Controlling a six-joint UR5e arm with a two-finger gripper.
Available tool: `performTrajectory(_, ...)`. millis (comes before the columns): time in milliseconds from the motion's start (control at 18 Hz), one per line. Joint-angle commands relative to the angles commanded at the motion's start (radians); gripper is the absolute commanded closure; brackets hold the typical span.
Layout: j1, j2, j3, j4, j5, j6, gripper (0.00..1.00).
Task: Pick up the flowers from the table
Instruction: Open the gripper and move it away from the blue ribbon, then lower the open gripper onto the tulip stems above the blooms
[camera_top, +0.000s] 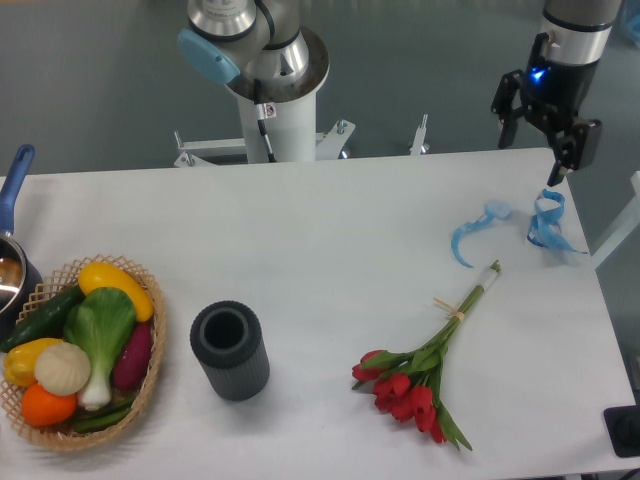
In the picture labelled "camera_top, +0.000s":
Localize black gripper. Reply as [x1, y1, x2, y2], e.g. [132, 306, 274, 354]
[490, 32, 602, 187]

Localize robot base joint blue cap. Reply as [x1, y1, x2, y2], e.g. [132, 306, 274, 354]
[177, 0, 331, 100]

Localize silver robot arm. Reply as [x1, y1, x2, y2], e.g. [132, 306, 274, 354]
[491, 1, 621, 187]

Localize blue ribbon with disc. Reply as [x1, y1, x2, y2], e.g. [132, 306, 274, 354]
[450, 200, 512, 268]

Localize blue curled ribbon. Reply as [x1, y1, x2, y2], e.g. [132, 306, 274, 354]
[527, 189, 587, 254]

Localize red tulip bouquet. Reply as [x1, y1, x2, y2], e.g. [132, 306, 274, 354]
[352, 261, 502, 451]

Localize black device at edge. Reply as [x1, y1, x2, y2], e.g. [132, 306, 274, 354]
[603, 405, 639, 458]

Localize dark grey ribbed vase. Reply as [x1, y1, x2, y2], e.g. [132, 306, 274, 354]
[190, 300, 270, 401]

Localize purple sweet potato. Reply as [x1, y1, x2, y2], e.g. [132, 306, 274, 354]
[112, 323, 153, 390]

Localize green bok choy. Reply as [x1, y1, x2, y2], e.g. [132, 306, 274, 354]
[63, 287, 136, 411]

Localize dark green cucumber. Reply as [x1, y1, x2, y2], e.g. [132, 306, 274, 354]
[1, 285, 85, 353]

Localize white garlic bulb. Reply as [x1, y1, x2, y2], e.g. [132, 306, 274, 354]
[34, 342, 91, 396]

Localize green bean pods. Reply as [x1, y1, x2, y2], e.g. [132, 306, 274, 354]
[72, 396, 134, 434]

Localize woven wicker basket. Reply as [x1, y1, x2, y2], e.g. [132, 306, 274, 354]
[1, 255, 167, 452]

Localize yellow bell pepper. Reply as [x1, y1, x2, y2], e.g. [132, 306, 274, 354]
[3, 337, 63, 387]

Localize orange fruit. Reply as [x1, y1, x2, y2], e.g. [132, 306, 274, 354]
[21, 383, 77, 427]

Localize white frame bar right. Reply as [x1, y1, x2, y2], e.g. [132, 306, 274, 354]
[591, 171, 639, 269]

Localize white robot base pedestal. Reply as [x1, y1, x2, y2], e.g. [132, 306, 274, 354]
[174, 80, 356, 168]

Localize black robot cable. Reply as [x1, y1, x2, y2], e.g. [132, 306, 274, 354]
[252, 0, 278, 164]

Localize blue handled saucepan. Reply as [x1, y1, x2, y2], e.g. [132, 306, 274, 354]
[1, 144, 42, 341]

